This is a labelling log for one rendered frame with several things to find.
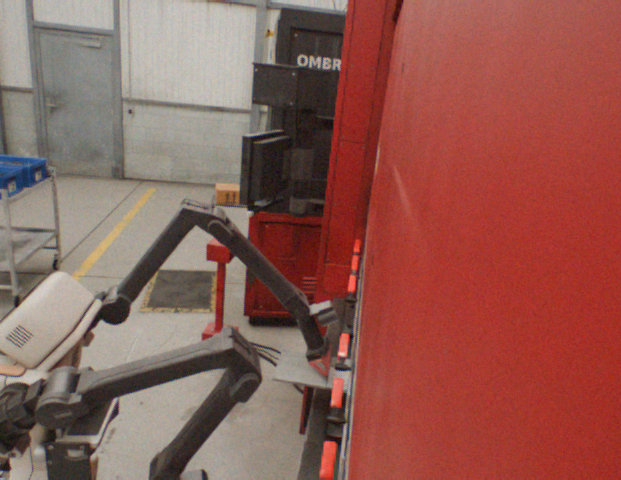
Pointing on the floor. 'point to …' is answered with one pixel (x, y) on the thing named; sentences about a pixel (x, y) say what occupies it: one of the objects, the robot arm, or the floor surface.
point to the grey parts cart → (21, 238)
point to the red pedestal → (216, 252)
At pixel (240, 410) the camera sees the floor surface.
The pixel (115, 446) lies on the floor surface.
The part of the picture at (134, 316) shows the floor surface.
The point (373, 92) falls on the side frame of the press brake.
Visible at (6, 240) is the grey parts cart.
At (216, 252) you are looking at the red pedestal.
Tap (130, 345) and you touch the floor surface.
